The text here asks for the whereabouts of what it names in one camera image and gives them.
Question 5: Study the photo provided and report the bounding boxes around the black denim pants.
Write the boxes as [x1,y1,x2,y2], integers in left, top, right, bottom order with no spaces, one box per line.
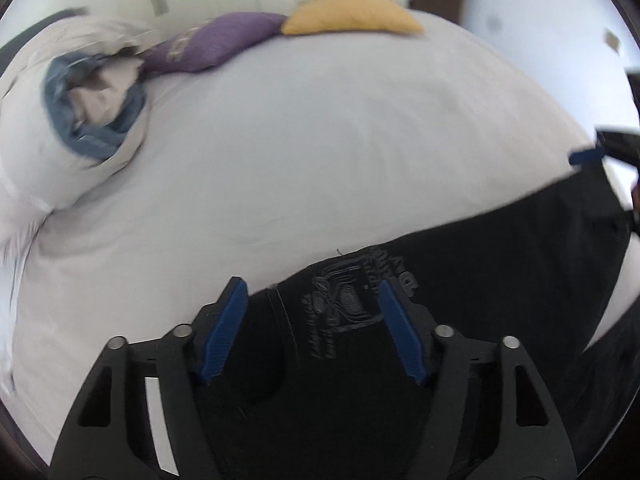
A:
[190,162,631,479]

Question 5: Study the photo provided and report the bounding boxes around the wall switch plate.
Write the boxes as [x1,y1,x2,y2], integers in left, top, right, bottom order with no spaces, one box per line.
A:
[603,29,620,53]

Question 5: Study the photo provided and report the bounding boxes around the purple cushion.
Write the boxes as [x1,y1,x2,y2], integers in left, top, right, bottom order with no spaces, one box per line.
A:
[142,12,286,74]

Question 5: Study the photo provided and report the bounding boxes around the yellow cushion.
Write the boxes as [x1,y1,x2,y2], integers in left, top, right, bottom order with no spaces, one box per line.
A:
[281,0,424,36]

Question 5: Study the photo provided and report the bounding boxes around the rolled white duvet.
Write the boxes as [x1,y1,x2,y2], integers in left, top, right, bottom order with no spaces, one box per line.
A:
[0,6,156,212]

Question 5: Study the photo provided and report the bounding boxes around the white bed sheet mattress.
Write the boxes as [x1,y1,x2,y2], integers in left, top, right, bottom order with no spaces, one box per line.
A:
[1,13,585,479]

